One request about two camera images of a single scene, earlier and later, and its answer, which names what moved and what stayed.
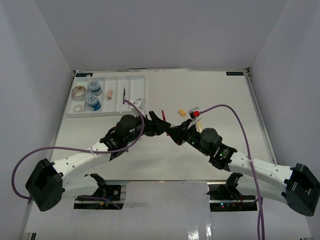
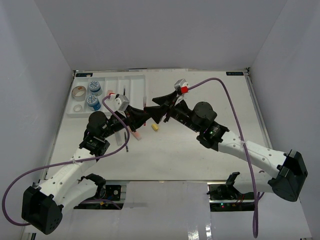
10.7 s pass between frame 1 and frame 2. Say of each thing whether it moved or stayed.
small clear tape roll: stayed
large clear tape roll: stayed
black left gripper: moved
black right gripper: moved
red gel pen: moved
